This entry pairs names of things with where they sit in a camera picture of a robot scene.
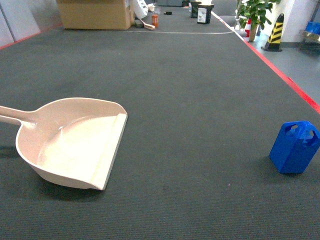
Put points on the beige plastic dustpan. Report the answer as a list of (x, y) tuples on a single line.
[(72, 142)]

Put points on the blue plastic hexagonal part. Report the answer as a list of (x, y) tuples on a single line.
[(296, 144)]

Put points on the wooden hand brush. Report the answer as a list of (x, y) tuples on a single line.
[(147, 26)]

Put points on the orange can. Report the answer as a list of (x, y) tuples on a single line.
[(155, 20)]

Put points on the red white traffic cone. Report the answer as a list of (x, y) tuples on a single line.
[(247, 30)]

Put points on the large cardboard box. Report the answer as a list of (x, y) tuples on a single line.
[(96, 14)]

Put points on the yellow black traffic cone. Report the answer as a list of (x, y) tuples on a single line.
[(274, 40)]

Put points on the green potted plant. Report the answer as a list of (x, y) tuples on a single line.
[(257, 11)]

